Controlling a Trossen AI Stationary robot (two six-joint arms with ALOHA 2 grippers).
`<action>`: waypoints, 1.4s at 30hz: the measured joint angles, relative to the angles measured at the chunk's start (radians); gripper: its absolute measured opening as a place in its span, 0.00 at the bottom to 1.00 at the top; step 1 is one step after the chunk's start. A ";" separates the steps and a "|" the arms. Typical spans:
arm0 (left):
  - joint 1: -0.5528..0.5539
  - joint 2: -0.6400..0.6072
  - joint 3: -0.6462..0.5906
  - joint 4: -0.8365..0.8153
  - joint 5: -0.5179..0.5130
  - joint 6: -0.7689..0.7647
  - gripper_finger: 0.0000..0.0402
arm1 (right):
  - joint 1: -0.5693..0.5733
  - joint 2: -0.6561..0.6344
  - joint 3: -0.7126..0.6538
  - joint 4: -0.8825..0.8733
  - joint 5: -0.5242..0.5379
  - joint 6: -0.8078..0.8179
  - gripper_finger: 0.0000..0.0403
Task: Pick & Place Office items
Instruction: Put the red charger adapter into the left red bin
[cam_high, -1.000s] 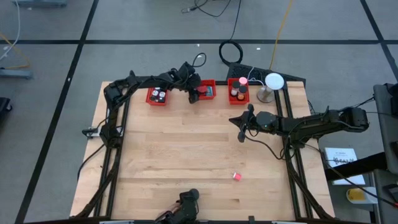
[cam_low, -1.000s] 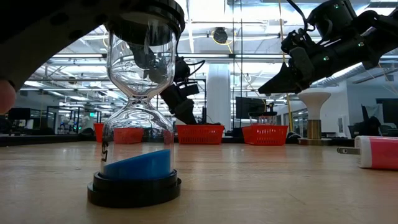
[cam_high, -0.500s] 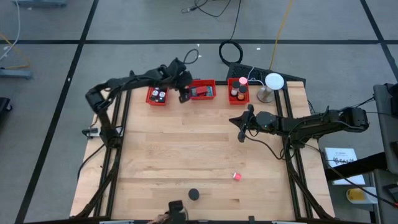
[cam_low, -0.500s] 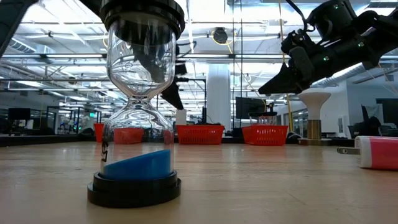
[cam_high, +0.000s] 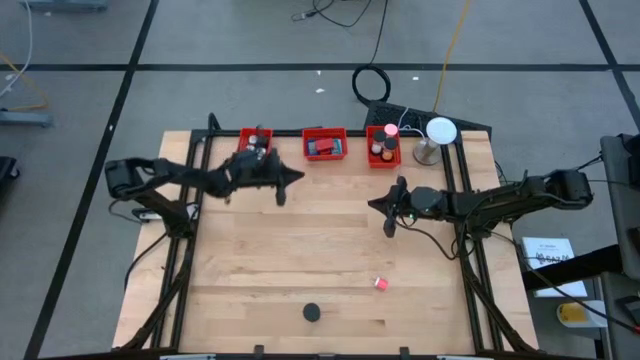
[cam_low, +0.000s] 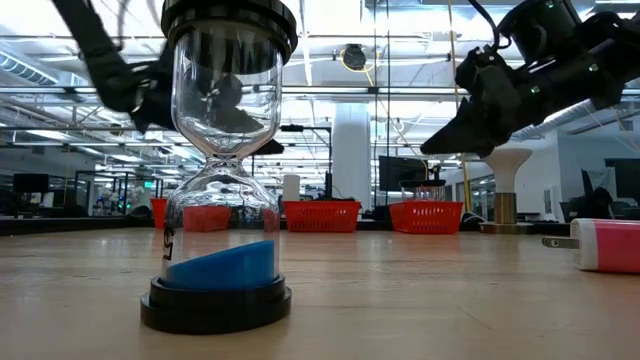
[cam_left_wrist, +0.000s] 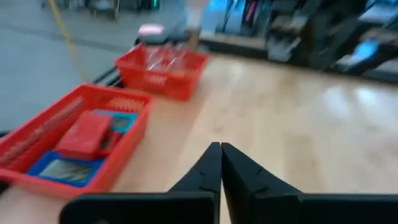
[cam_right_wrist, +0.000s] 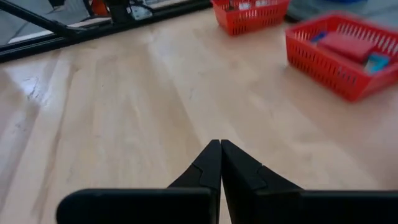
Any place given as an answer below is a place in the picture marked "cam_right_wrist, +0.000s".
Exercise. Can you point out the red plastic basket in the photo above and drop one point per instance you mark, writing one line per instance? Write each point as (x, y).
(326, 71)
(248, 21)

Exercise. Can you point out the cyan plug adapter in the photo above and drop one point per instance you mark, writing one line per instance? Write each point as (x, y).
(261, 3)

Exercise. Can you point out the blue digital timer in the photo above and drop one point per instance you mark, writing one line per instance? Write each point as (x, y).
(318, 36)

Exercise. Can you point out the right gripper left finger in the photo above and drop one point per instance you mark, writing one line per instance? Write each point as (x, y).
(205, 174)

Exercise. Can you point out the cyan rectangular block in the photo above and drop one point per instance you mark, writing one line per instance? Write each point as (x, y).
(377, 63)

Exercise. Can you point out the red rectangular block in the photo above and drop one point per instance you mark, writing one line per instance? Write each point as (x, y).
(346, 46)

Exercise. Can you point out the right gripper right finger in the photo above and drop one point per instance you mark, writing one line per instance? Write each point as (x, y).
(245, 186)

